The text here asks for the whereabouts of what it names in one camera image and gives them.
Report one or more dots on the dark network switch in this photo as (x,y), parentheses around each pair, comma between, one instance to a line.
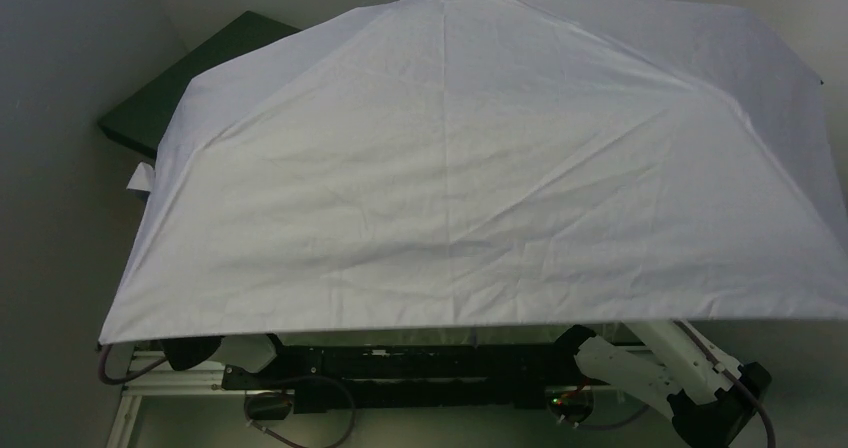
(140,121)

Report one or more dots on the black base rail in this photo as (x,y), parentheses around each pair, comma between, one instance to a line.
(382,370)

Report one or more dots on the purple umbrella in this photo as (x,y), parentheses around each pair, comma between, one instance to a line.
(458,163)

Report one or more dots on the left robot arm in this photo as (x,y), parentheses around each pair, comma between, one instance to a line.
(251,353)

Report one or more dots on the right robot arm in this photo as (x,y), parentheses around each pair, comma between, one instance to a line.
(708,395)

